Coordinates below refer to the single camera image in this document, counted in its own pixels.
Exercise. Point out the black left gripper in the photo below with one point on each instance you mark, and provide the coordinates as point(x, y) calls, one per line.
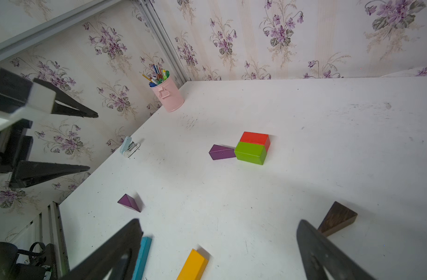
point(14, 94)

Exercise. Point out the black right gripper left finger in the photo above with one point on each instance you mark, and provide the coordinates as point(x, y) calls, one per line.
point(115, 259)

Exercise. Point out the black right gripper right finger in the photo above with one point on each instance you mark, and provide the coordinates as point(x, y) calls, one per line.
point(321, 258)

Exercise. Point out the brown triangle block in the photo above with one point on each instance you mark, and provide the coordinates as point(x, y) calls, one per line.
point(337, 218)

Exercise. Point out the green rectangular block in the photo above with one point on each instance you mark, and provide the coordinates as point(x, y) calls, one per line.
point(252, 153)

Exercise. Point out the red rectangular block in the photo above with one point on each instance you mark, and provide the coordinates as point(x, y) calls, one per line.
point(257, 139)

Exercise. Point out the teal long block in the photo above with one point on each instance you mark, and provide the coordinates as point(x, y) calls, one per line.
point(142, 258)

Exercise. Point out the yellow long block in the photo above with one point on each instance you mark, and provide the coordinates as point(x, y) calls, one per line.
point(194, 266)

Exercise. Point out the coloured pens bunch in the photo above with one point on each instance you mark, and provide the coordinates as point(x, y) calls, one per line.
point(156, 75)

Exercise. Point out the pink pen cup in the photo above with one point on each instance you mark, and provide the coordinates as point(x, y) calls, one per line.
point(169, 95)

